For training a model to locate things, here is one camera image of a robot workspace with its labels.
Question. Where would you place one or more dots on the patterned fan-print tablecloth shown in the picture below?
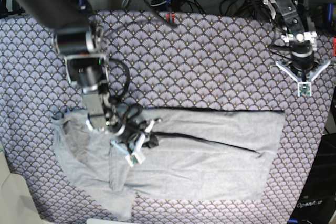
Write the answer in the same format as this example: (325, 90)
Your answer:
(209, 61)

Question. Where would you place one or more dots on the light grey T-shirt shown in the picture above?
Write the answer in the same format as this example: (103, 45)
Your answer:
(201, 155)

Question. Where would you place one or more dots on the black OpenArm box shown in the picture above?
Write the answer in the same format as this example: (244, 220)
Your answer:
(316, 203)

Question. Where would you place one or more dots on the red table clamp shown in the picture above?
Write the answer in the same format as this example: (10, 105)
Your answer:
(170, 19)

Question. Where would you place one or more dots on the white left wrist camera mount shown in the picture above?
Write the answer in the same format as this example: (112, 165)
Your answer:
(302, 78)

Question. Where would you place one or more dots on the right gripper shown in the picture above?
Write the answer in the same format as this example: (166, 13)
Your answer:
(118, 128)

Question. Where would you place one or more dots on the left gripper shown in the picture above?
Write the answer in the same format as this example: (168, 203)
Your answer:
(302, 61)

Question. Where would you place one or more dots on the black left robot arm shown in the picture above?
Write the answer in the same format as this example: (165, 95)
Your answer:
(299, 35)

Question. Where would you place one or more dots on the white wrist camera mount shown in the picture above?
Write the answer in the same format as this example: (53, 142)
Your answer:
(302, 78)
(131, 140)

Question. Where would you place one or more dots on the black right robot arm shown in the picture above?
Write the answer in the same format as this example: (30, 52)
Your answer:
(79, 43)

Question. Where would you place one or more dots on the white plastic bin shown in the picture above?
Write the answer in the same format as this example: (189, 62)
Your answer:
(17, 205)

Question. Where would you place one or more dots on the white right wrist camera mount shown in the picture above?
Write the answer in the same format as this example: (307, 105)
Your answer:
(131, 140)

